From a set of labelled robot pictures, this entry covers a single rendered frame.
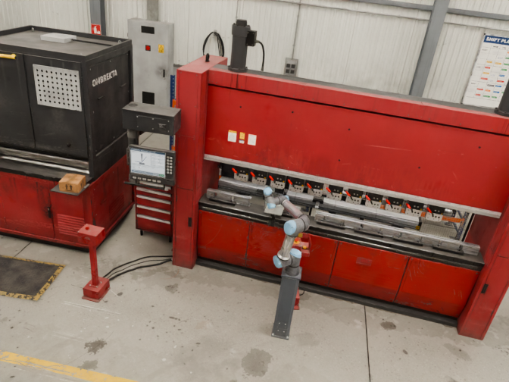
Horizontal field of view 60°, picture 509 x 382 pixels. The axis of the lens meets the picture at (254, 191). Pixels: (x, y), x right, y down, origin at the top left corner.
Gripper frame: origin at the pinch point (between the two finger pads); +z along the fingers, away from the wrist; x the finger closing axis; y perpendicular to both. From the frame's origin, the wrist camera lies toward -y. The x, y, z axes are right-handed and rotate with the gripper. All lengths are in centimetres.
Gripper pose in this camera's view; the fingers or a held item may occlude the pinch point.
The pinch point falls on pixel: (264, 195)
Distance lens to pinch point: 427.2
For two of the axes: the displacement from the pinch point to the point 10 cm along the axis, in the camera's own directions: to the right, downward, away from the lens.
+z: 0.1, 1.5, 9.9
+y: 9.4, 3.2, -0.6
